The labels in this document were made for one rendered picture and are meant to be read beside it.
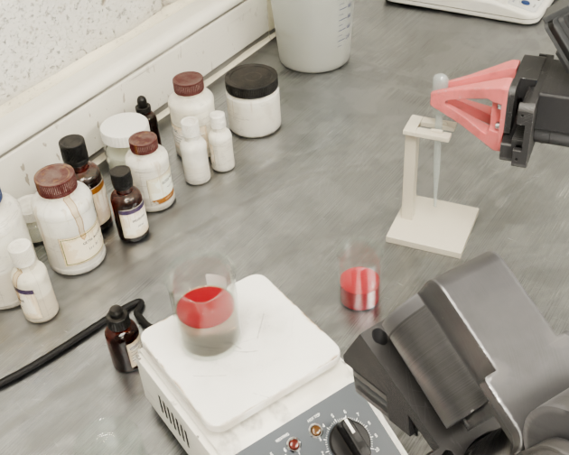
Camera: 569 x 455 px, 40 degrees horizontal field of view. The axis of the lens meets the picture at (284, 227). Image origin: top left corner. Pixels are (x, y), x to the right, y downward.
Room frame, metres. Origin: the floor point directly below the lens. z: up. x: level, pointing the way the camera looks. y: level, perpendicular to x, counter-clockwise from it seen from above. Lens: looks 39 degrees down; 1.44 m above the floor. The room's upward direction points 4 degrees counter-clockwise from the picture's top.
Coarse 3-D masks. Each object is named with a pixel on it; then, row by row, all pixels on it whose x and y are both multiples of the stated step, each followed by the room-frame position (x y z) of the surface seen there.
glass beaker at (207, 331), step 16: (192, 256) 0.45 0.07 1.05; (208, 256) 0.45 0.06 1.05; (224, 256) 0.45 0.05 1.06; (176, 272) 0.44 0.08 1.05; (192, 272) 0.45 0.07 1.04; (208, 272) 0.45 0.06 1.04; (224, 272) 0.45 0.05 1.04; (176, 288) 0.44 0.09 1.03; (192, 288) 0.45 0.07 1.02; (176, 304) 0.41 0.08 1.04; (192, 304) 0.40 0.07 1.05; (208, 304) 0.40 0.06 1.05; (224, 304) 0.41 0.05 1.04; (176, 320) 0.42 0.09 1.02; (192, 320) 0.41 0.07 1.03; (208, 320) 0.40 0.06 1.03; (224, 320) 0.41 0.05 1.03; (240, 320) 0.43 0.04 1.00; (192, 336) 0.41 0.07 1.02; (208, 336) 0.40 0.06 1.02; (224, 336) 0.41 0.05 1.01; (240, 336) 0.42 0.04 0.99; (192, 352) 0.41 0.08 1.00; (208, 352) 0.40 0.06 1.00; (224, 352) 0.41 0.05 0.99
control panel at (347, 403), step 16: (352, 384) 0.39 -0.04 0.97; (336, 400) 0.38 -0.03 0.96; (352, 400) 0.38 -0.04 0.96; (304, 416) 0.37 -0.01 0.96; (320, 416) 0.37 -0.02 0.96; (336, 416) 0.37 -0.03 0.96; (352, 416) 0.37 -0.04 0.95; (368, 416) 0.37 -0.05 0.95; (272, 432) 0.35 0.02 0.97; (288, 432) 0.35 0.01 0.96; (304, 432) 0.36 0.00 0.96; (368, 432) 0.36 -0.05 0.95; (384, 432) 0.36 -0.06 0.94; (256, 448) 0.34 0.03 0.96; (272, 448) 0.34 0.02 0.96; (288, 448) 0.34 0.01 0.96; (304, 448) 0.35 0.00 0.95; (320, 448) 0.35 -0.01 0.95; (384, 448) 0.35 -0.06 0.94
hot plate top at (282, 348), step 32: (256, 288) 0.48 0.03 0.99; (256, 320) 0.45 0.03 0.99; (288, 320) 0.44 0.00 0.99; (160, 352) 0.42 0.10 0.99; (256, 352) 0.41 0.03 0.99; (288, 352) 0.41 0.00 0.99; (320, 352) 0.41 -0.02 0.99; (192, 384) 0.39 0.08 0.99; (224, 384) 0.38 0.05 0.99; (256, 384) 0.38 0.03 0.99; (288, 384) 0.38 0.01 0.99; (224, 416) 0.35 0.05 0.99
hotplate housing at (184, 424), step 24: (144, 360) 0.43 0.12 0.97; (144, 384) 0.43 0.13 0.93; (168, 384) 0.40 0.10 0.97; (312, 384) 0.39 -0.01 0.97; (336, 384) 0.39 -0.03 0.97; (168, 408) 0.39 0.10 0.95; (264, 408) 0.37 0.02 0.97; (288, 408) 0.37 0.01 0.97; (192, 432) 0.36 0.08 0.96; (216, 432) 0.35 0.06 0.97; (240, 432) 0.35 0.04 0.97; (264, 432) 0.35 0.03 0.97
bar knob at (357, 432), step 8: (336, 424) 0.36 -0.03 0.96; (344, 424) 0.35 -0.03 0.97; (352, 424) 0.35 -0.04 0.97; (360, 424) 0.36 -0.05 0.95; (336, 432) 0.36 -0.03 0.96; (344, 432) 0.35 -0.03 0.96; (352, 432) 0.35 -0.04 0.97; (360, 432) 0.36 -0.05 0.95; (336, 440) 0.35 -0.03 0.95; (344, 440) 0.35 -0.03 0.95; (352, 440) 0.34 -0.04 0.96; (360, 440) 0.34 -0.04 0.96; (368, 440) 0.35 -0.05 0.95; (336, 448) 0.35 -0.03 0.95; (344, 448) 0.35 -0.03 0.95; (352, 448) 0.34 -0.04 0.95; (360, 448) 0.34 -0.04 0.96; (368, 448) 0.34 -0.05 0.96
